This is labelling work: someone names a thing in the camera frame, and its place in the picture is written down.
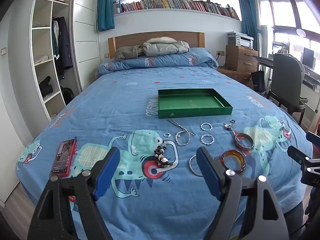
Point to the low wooden nightstand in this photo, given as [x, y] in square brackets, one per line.
[237, 76]

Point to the row of books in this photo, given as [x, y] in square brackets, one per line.
[175, 3]

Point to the olive fleece garment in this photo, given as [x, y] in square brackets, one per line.
[127, 51]

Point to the black bag on shelf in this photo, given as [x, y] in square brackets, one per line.
[45, 87]

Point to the folded blue duvet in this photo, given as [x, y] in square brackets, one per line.
[162, 61]

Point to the black backpack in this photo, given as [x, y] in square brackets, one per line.
[67, 96]

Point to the long blue curtain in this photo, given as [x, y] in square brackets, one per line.
[247, 17]

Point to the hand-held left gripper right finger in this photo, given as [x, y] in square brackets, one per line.
[208, 172]

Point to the red smartphone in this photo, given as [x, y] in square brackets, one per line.
[63, 156]

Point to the white wardrobe door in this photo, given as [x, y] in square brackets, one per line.
[86, 30]

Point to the blue printed bed sheet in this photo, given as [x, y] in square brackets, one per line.
[125, 100]

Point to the white open shelf unit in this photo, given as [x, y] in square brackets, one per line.
[32, 55]

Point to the short blue curtain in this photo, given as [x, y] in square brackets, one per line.
[105, 7]

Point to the hanging dark clothes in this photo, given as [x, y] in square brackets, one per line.
[62, 47]

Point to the amber bangle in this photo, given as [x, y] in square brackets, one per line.
[241, 166]

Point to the wall power outlet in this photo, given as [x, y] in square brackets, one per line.
[220, 53]

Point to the dark grey chair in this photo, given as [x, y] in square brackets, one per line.
[285, 80]

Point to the computer monitor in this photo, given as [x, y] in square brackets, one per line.
[308, 57]

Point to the round white lamp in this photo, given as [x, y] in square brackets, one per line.
[301, 33]

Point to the thin silver bangle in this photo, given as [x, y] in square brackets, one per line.
[190, 166]

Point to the wooden headboard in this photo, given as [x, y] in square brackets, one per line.
[130, 40]

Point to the brown bangle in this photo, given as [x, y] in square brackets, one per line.
[243, 146]

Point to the white furry cushion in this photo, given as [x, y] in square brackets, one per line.
[161, 40]

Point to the grey puffer jacket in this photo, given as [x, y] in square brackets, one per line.
[165, 48]

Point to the wooden drawer cabinet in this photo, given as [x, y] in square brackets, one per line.
[240, 58]

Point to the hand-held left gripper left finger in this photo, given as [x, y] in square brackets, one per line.
[107, 172]

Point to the green metal tray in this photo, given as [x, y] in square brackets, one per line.
[190, 102]

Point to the white desk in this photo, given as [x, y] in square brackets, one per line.
[311, 80]

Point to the black tote bag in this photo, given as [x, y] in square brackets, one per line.
[258, 80]

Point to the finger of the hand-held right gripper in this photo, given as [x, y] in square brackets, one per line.
[313, 137]
[297, 155]

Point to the white printer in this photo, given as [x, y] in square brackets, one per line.
[240, 40]

